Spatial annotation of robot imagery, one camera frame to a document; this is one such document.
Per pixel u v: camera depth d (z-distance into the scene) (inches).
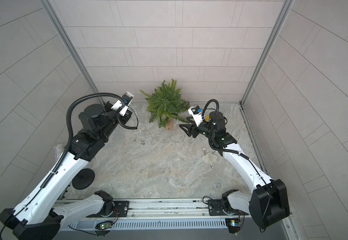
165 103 31.1
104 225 25.3
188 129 25.8
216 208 27.9
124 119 22.1
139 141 37.4
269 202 14.7
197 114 24.9
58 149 26.7
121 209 27.9
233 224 26.8
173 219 27.4
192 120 29.6
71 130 15.4
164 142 37.7
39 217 14.5
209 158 33.4
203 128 26.7
